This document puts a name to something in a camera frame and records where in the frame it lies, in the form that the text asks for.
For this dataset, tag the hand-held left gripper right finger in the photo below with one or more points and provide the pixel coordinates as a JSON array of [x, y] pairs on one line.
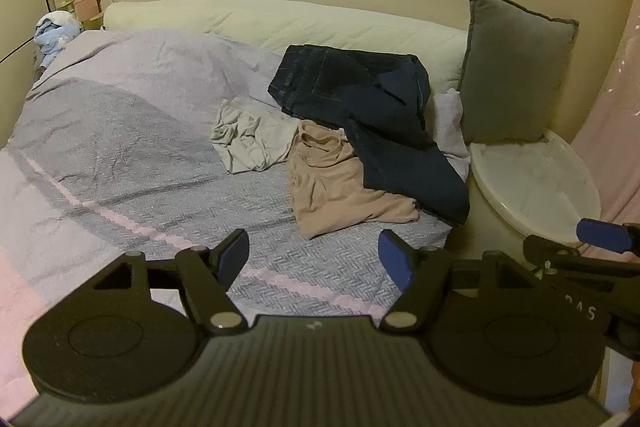
[[395, 257]]

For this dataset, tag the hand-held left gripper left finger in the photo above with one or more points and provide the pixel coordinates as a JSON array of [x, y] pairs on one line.
[[232, 257]]

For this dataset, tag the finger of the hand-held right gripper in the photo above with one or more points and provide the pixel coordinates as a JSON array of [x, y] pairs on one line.
[[607, 234], [550, 252]]

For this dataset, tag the dark blue jeans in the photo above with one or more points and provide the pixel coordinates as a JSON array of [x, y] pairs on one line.
[[390, 122]]

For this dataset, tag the light blue clothes pile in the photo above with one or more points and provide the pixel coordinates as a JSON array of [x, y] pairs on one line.
[[52, 37]]

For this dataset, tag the white round bedside table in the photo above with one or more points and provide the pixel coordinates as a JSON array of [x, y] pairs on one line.
[[535, 187]]

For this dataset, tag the beige shirt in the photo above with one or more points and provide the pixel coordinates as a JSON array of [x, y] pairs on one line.
[[340, 187]]

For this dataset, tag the pink curtain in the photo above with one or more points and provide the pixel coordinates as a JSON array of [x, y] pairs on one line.
[[620, 117]]

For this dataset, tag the light grey crumpled garment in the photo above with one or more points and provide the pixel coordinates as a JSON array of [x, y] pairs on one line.
[[250, 137]]

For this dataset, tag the pale lilac cloth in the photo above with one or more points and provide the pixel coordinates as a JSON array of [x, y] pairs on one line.
[[447, 127]]

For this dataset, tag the pink and grey striped blanket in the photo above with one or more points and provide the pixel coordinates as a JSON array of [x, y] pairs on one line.
[[125, 157]]

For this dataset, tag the grey cushion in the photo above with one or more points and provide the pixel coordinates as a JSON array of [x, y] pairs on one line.
[[515, 72]]

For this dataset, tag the cream upholstered headboard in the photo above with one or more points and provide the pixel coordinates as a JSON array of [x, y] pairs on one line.
[[300, 27]]

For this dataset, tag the pink box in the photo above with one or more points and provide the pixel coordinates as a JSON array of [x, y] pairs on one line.
[[89, 7]]

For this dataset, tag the cream wardrobe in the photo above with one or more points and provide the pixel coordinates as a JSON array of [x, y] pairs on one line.
[[17, 7]]

